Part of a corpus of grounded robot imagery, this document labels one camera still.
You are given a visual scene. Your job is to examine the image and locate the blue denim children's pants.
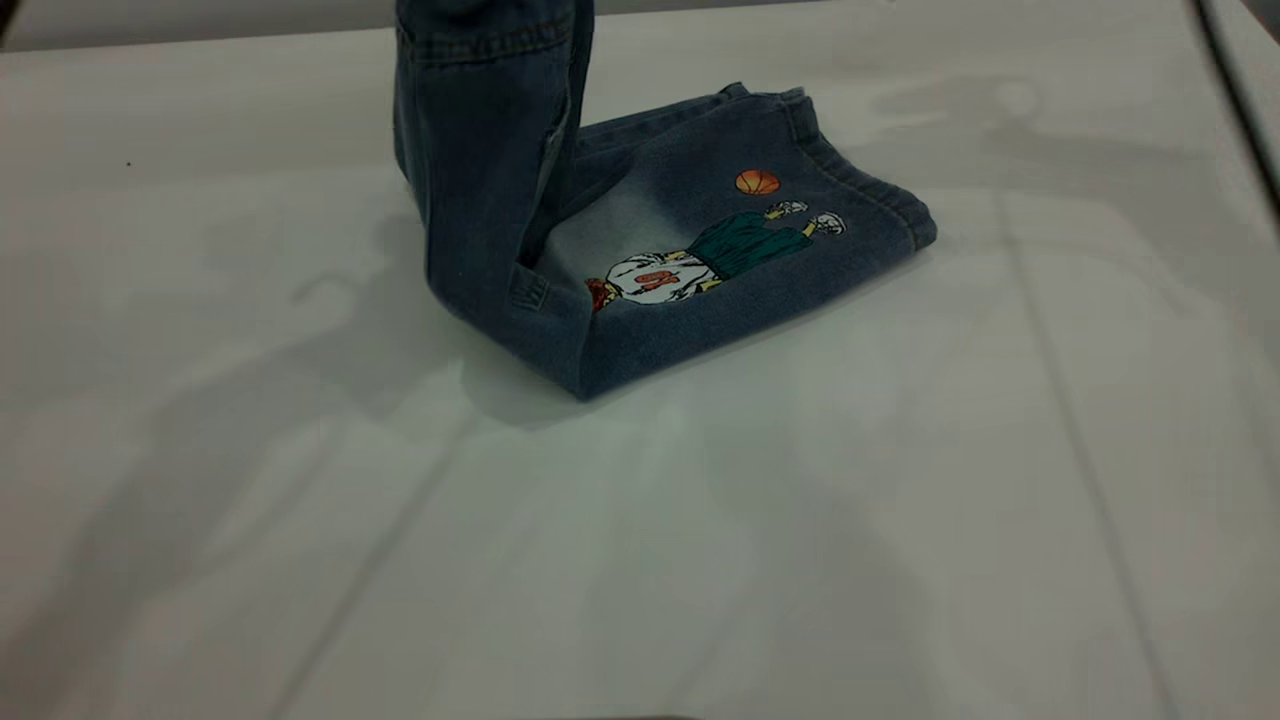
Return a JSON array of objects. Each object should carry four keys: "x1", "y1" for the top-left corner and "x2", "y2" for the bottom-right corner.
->
[{"x1": 392, "y1": 0, "x2": 939, "y2": 402}]

